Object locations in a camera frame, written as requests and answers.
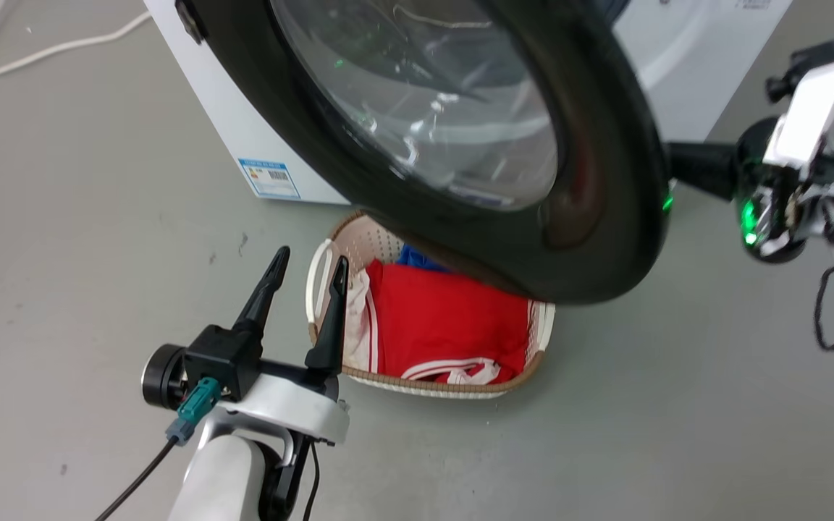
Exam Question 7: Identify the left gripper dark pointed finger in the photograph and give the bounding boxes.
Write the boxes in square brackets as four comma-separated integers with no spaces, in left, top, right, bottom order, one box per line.
[304,255,350,378]
[232,245,292,338]

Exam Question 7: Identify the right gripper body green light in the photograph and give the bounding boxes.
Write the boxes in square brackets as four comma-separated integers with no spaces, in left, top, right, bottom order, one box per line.
[734,55,834,265]

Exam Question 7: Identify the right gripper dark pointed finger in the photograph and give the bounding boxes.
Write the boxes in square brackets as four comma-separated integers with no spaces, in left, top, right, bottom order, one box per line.
[666,141,741,201]

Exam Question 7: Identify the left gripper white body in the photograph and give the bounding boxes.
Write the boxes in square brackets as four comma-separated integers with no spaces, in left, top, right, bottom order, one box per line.
[141,343,352,446]

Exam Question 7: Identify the black round glass washer door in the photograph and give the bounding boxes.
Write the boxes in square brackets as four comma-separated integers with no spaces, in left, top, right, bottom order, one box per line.
[184,0,673,305]

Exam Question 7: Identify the white washing machine body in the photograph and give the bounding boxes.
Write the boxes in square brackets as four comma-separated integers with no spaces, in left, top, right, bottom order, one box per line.
[143,0,794,206]

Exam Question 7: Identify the black door hinge block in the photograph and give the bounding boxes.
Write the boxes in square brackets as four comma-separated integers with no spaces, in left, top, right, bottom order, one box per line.
[174,0,209,45]

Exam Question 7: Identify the woven beige laundry basket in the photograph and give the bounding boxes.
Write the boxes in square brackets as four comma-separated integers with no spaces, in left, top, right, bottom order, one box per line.
[306,211,557,400]

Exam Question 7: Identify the blue garment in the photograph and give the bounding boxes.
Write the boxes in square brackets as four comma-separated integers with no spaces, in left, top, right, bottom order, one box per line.
[396,245,450,274]

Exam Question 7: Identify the red garment with white stripes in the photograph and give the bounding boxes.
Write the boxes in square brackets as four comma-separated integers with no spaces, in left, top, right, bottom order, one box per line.
[365,260,531,384]

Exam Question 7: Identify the blue energy label sticker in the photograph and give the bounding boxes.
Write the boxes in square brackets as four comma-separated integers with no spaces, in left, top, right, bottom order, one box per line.
[238,158,301,200]

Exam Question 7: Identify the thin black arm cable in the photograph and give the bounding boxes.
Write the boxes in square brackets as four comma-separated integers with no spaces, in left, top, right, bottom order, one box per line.
[303,440,321,521]

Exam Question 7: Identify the black cable with teal plug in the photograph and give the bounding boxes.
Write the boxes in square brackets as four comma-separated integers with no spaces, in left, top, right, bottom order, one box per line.
[95,377,223,521]

